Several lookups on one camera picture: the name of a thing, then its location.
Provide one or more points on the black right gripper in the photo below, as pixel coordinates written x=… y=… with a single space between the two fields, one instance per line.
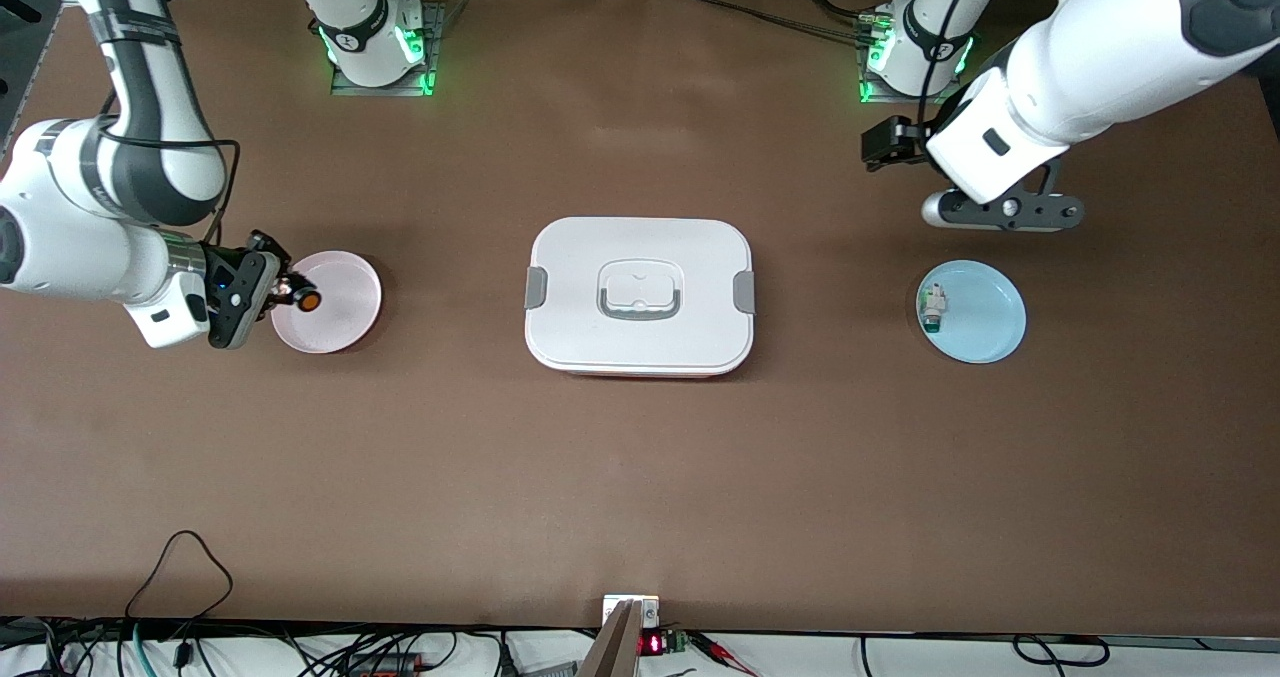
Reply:
x=238 y=281

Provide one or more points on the red black clip leads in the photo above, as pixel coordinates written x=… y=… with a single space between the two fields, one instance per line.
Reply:
x=725 y=652

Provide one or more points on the orange push button switch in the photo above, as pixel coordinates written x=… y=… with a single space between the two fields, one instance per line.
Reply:
x=310 y=301

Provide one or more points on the round pink plate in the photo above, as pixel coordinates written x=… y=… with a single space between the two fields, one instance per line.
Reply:
x=345 y=322

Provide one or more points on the red digit display module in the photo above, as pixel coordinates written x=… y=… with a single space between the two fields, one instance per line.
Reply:
x=652 y=644

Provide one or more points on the small white box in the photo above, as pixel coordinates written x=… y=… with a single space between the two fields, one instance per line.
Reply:
x=650 y=612

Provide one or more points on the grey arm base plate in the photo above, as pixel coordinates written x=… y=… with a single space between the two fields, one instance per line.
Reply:
x=400 y=90
x=900 y=100

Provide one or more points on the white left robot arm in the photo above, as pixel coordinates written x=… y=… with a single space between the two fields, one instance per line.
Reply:
x=1100 y=47

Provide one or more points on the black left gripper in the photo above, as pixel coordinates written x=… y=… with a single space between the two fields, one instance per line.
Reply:
x=886 y=144

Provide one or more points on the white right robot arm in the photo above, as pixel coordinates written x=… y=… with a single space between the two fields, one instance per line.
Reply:
x=70 y=237

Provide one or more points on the grey camera mount bar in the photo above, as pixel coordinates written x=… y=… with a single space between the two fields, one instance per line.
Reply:
x=615 y=647

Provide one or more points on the round light blue plate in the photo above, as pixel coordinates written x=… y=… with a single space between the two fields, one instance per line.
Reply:
x=985 y=312

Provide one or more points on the green push button switch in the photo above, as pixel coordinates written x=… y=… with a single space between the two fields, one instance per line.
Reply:
x=932 y=309

